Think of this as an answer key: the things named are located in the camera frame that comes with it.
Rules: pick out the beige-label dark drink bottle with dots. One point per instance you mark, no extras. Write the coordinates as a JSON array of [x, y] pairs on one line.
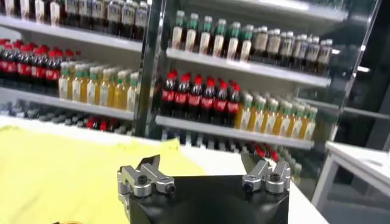
[[273, 45], [261, 42]]

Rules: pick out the white side table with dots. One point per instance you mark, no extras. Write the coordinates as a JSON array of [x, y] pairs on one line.
[[359, 161]]

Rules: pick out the glass cabinet door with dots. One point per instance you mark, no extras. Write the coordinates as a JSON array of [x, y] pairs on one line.
[[362, 48]]

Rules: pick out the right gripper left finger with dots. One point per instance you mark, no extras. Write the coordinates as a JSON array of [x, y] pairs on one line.
[[143, 182]]

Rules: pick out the yellow-green t-shirt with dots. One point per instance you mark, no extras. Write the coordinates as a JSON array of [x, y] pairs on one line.
[[61, 176]]

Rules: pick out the white beverage display cabinet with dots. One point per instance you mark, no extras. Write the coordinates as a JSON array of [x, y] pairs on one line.
[[268, 86], [100, 58]]

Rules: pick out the black cabinet centre post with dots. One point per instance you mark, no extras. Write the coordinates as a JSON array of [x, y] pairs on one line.
[[149, 76]]

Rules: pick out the red-cap cola bottle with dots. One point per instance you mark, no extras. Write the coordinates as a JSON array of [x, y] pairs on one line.
[[38, 72], [3, 65], [11, 67], [233, 107], [90, 123], [182, 98], [260, 150], [195, 100], [220, 105], [168, 95], [273, 154], [103, 125], [52, 74], [207, 103], [23, 69]]

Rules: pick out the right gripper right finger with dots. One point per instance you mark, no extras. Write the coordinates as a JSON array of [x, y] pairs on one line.
[[274, 179]]

